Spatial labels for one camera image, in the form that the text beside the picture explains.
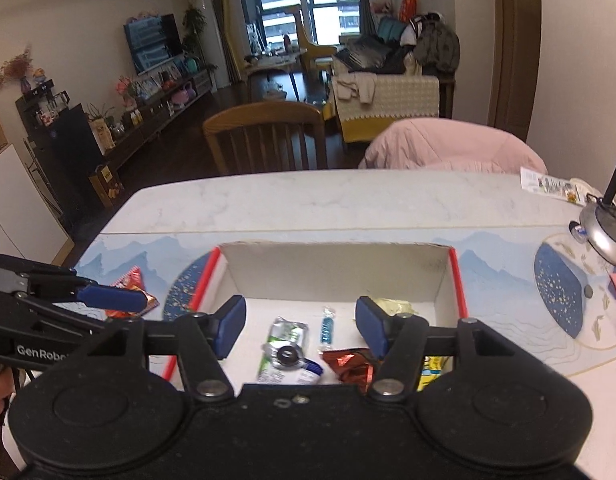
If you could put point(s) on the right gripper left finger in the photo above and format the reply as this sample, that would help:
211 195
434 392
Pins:
203 341

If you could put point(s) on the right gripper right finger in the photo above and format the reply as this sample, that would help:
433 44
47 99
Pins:
399 343

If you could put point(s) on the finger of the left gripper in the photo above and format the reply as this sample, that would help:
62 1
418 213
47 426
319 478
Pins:
112 298

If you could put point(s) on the red lion chips bag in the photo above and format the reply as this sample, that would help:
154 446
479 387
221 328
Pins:
133 279

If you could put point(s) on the cream yellow snack bag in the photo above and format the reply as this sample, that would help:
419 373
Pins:
395 307

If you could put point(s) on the yellow minion lollipop card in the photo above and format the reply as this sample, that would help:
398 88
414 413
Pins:
433 367

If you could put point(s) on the copper foil snack bag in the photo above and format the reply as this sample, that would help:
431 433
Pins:
355 366

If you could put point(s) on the blue candy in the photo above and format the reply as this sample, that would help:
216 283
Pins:
326 335

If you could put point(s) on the green silver snack packet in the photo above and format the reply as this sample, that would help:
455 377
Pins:
282 331

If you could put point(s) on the small jelly cup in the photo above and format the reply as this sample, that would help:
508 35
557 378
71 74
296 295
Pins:
287 357

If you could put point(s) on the white cabinet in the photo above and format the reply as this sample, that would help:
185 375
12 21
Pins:
28 229

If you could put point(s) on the red cardboard box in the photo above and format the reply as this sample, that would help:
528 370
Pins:
299 281

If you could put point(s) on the brown paper gift bag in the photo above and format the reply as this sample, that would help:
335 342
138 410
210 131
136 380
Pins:
107 185

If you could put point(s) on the dark tv console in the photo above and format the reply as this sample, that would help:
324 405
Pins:
68 141

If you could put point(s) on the pink padded chair cover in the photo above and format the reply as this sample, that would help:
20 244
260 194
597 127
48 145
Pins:
449 145

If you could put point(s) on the wooden dining chair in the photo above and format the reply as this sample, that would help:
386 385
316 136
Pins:
267 137

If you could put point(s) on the white snack wrapper by lamp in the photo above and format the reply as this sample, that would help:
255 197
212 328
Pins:
573 191

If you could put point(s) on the silver desk lamp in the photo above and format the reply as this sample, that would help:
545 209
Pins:
596 225

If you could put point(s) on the sofa with cream cover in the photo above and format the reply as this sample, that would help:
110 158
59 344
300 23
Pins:
404 70

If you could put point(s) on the wooden door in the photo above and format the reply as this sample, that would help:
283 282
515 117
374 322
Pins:
517 41

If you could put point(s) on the wall television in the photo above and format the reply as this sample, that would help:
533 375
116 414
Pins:
152 41

